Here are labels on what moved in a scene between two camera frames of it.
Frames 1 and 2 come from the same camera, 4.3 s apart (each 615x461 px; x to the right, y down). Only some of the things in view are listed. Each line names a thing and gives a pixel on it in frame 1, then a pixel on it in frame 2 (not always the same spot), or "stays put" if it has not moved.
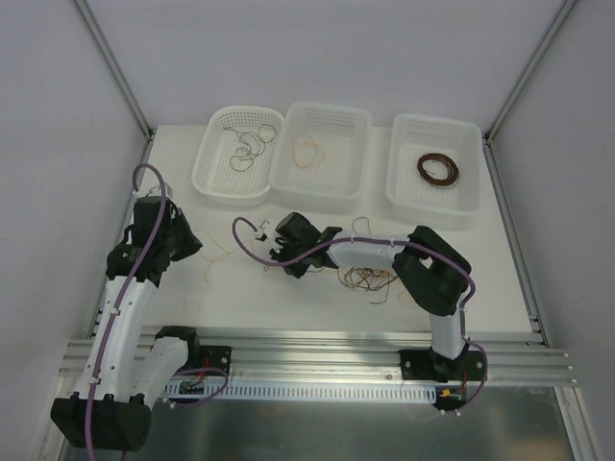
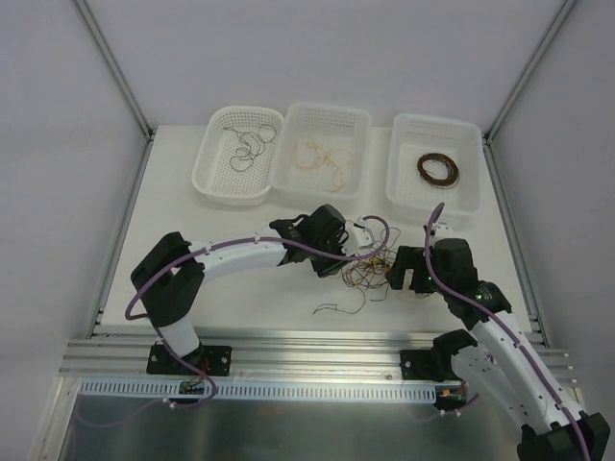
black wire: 244,157 stays put
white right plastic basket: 434,171 stays put
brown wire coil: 452,166 stays put
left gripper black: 182,235 → 333,259
